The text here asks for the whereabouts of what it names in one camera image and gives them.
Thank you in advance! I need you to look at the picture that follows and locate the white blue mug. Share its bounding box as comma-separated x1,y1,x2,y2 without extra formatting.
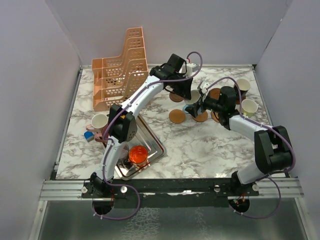
182,90,201,118

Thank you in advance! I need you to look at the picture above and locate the white cream cup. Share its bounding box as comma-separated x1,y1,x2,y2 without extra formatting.
240,99,258,118

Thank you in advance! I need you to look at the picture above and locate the silver metal tray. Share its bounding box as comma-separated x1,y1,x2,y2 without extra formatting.
115,115,166,181

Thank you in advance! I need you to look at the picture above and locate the brown ringed wooden saucer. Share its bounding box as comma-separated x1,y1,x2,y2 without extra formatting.
209,88,221,100

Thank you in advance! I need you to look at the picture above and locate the woven rattan coaster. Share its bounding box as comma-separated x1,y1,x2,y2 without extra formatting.
210,111,220,123

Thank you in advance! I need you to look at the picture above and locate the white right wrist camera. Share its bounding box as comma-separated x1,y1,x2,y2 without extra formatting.
197,81,210,95

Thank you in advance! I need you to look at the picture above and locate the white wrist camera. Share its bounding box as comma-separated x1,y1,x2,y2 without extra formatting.
184,63,199,78
197,81,210,95

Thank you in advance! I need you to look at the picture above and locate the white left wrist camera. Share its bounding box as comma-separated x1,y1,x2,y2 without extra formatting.
184,63,199,78

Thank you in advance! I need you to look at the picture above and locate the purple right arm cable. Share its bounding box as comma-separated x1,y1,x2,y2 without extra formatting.
201,76,299,220

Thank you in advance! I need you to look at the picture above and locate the purple glass cup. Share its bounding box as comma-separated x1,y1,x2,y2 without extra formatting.
118,144,130,162

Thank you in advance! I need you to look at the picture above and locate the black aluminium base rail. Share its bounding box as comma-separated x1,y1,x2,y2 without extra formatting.
39,177,304,209

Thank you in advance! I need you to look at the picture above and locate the white pink mug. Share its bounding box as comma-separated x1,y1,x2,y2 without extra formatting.
85,113,109,133

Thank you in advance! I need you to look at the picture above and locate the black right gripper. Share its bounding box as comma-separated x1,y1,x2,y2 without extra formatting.
183,90,224,118

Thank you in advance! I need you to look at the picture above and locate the orange metallic cup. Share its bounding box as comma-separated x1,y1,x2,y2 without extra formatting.
128,145,148,169

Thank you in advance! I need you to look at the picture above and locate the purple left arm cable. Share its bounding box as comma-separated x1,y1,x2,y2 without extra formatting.
91,51,203,221

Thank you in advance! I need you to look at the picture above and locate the peach plastic file organizer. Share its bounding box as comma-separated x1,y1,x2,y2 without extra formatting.
91,27,149,112

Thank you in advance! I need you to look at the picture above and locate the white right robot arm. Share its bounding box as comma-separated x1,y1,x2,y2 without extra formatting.
185,86,294,196

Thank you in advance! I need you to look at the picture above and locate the light brown wooden coaster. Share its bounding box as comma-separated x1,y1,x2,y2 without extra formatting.
193,111,208,123

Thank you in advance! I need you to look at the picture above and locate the dark walnut coaster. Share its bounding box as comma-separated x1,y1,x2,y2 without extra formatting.
169,92,184,103

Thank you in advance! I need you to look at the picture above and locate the light beech wooden coaster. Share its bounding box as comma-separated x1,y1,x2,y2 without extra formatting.
169,109,186,124

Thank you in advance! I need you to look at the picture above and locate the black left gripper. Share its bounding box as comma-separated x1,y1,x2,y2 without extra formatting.
170,73,193,100

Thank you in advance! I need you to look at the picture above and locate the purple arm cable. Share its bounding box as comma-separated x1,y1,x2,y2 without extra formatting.
201,76,299,220
91,51,203,221

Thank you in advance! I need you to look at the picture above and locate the blue sponge block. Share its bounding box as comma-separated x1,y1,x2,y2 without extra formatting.
83,131,95,143

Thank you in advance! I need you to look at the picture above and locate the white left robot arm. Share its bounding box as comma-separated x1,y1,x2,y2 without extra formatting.
90,53,193,198

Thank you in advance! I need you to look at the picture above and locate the pink maroon mug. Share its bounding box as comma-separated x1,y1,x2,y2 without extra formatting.
94,124,109,144

